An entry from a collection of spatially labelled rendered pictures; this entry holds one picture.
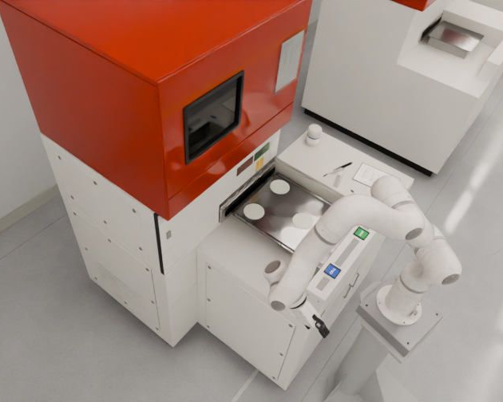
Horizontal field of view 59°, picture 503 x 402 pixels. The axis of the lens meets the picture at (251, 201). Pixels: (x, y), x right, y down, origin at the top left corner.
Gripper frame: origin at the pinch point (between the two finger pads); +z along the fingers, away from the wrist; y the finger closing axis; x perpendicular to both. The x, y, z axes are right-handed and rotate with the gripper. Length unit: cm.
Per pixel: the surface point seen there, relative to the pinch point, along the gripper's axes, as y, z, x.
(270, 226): -50, -17, 27
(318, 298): -13.8, 2.4, 12.4
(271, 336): -48, 24, -5
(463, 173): -119, 110, 224
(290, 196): -58, -17, 47
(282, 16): -10, -93, 59
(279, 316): -34.0, 9.0, 0.2
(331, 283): -14.9, 2.9, 21.1
